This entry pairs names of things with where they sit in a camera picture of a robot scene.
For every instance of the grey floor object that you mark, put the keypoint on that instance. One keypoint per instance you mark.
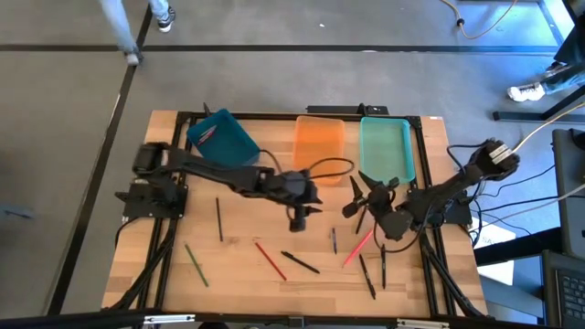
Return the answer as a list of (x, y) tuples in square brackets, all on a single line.
[(16, 212)]

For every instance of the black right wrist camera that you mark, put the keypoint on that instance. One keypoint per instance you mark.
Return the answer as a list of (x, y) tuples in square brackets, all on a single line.
[(351, 210)]

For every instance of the black pen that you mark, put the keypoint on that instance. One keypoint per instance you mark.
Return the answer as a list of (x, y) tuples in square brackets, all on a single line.
[(383, 267), (367, 276), (300, 262)]

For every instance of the black aluminium table frame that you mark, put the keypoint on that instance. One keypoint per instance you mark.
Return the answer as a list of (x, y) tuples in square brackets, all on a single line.
[(274, 117)]

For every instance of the black bar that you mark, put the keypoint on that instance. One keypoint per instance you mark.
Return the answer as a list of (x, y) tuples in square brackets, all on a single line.
[(338, 109)]

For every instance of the grey monitor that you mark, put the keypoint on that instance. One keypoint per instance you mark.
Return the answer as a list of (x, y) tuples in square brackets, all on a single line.
[(569, 192)]

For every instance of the dark stand leg frame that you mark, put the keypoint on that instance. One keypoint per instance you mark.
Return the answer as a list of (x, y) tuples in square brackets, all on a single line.
[(516, 116)]

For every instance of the red pencil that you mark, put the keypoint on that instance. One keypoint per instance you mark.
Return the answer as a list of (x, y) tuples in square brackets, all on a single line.
[(270, 261)]

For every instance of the green pencil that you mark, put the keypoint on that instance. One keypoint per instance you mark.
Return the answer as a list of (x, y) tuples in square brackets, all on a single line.
[(196, 265)]

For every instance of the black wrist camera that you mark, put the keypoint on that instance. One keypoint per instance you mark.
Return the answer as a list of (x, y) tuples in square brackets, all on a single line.
[(297, 221), (351, 210)]

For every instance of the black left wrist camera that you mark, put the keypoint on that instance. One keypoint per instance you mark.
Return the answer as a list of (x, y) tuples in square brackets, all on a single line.
[(297, 221)]

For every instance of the short dark pen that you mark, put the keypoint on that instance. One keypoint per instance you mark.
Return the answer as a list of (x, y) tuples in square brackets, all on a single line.
[(361, 221)]

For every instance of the white paper sheet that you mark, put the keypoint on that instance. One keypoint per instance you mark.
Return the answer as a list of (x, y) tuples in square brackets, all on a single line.
[(496, 233)]

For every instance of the grey crayon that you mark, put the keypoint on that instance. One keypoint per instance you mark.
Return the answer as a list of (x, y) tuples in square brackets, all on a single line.
[(206, 139)]

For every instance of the dark laptop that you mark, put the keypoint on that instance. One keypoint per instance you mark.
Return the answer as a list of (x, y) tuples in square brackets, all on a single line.
[(571, 292)]

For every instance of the red crayon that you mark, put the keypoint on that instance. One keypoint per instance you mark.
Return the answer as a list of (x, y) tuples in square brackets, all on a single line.
[(208, 133)]

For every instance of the silver bracket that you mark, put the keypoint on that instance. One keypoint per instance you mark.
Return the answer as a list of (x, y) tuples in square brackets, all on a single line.
[(169, 319), (422, 324)]

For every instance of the pink pencil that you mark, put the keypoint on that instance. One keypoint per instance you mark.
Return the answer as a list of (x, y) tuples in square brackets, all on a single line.
[(358, 248)]

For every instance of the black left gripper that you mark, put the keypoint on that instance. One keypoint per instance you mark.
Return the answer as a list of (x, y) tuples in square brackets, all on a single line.
[(294, 187)]

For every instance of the person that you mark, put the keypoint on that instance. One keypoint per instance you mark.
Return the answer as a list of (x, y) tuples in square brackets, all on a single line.
[(525, 92), (116, 23)]

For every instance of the dark blue plastic bin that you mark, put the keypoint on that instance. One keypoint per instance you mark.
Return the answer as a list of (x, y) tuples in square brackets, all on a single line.
[(228, 141)]

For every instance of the black rail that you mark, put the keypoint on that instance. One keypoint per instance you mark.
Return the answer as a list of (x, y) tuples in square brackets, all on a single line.
[(91, 320)]

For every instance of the translucent teal plastic bin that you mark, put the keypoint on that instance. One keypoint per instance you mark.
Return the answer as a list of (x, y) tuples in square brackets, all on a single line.
[(386, 146)]

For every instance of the translucent orange plastic bin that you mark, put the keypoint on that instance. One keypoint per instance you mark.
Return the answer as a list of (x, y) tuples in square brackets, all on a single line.
[(315, 141)]

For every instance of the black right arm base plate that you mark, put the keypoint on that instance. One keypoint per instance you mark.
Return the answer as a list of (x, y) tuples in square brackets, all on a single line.
[(457, 215)]

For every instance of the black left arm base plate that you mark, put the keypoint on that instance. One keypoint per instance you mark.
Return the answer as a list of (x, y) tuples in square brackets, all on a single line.
[(151, 205)]

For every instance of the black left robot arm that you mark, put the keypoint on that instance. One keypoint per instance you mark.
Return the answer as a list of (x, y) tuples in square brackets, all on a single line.
[(219, 171)]

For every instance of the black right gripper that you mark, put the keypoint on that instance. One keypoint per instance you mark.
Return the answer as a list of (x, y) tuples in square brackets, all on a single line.
[(379, 198)]

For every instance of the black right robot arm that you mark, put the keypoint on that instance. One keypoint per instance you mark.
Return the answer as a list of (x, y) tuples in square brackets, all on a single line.
[(439, 194)]

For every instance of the black pencil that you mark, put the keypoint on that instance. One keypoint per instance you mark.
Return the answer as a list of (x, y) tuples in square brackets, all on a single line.
[(219, 219)]

